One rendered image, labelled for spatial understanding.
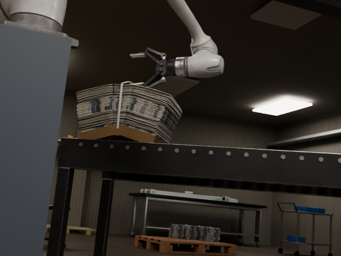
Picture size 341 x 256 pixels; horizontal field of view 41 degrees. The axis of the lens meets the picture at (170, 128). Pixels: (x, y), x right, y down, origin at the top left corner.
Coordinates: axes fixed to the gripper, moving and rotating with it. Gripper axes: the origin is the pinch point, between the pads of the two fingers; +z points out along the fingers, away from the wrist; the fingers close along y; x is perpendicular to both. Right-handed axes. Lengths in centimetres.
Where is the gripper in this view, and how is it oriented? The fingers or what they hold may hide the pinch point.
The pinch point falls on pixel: (132, 69)
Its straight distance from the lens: 211.3
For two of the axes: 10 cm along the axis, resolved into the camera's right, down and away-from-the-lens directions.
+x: 2.1, 2.2, 9.5
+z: -9.8, 0.3, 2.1
